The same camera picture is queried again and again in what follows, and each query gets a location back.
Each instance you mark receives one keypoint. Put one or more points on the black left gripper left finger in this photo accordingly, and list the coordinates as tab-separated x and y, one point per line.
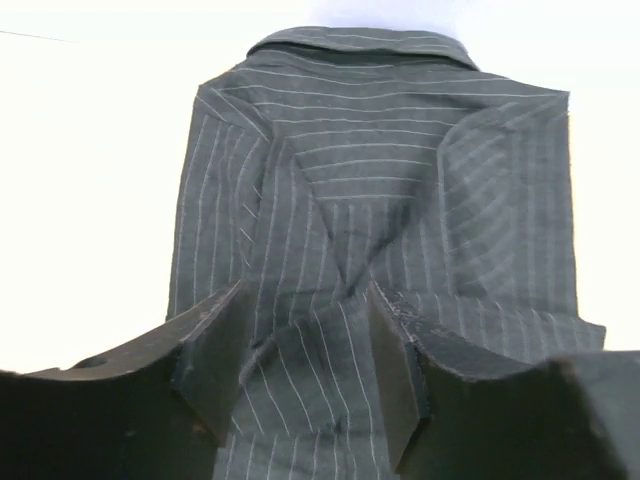
155	407

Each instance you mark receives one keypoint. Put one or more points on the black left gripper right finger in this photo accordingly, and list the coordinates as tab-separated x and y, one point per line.
455	410

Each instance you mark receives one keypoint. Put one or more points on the black pinstriped long sleeve shirt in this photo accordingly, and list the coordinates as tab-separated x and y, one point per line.
331	158

